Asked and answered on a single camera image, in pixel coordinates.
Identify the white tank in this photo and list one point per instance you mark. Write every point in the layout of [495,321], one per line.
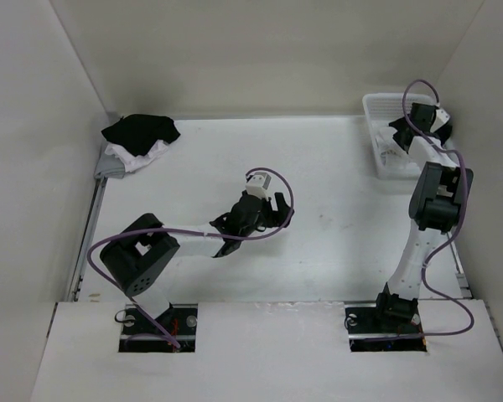
[133,163]
[392,160]

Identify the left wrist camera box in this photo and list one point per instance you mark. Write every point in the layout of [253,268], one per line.
[257,185]

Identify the folded grey tank top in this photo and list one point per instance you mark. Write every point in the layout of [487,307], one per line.
[109,166]

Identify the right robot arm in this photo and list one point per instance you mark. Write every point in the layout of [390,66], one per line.
[437,208]

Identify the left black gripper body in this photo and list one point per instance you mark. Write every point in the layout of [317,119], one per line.
[261,220]

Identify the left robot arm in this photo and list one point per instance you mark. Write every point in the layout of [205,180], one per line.
[136,263]

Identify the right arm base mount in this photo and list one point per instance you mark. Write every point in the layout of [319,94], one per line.
[369,334]

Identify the white plastic basket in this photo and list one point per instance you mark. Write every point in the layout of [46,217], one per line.
[383,108]

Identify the black tank top in basket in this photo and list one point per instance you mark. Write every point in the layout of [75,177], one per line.
[431,120]

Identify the folded black tank top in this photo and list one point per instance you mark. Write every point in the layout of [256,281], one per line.
[138,133]

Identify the folded white tank top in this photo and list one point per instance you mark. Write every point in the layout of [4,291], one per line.
[133,163]

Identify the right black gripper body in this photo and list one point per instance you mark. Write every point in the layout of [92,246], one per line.
[397,136]

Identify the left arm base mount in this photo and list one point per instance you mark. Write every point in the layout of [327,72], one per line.
[139,335]

